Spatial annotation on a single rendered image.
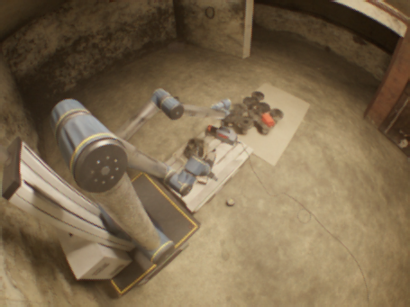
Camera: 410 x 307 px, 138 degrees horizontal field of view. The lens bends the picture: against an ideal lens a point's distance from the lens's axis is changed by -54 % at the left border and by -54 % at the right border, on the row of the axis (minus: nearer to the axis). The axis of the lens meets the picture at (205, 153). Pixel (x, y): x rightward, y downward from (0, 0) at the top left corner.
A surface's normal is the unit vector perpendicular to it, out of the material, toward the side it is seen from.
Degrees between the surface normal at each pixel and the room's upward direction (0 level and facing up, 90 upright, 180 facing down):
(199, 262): 0
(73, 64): 90
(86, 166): 83
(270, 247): 0
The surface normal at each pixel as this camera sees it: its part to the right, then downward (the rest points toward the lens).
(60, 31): 0.73, 0.53
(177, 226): -0.04, -0.59
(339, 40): -0.68, 0.60
